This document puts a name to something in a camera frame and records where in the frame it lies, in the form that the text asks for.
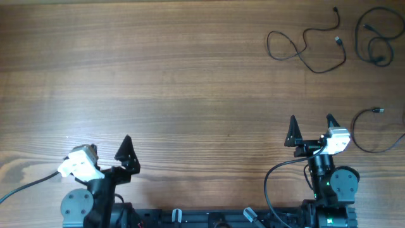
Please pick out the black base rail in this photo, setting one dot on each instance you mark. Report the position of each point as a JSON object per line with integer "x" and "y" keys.
{"x": 157, "y": 218}

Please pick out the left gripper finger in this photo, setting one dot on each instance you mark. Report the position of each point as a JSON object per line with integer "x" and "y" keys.
{"x": 126, "y": 155}
{"x": 94, "y": 153}

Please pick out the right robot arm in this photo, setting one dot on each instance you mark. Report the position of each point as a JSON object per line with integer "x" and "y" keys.
{"x": 334, "y": 188}

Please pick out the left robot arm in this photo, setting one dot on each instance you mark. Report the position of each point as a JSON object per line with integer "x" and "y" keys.
{"x": 95, "y": 205}

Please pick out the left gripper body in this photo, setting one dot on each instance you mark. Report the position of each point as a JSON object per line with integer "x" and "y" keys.
{"x": 114, "y": 176}

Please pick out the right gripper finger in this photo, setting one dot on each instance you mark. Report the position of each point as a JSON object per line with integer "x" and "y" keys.
{"x": 294, "y": 137}
{"x": 331, "y": 121}

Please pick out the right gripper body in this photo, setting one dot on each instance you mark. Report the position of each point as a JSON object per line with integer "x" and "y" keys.
{"x": 312, "y": 147}

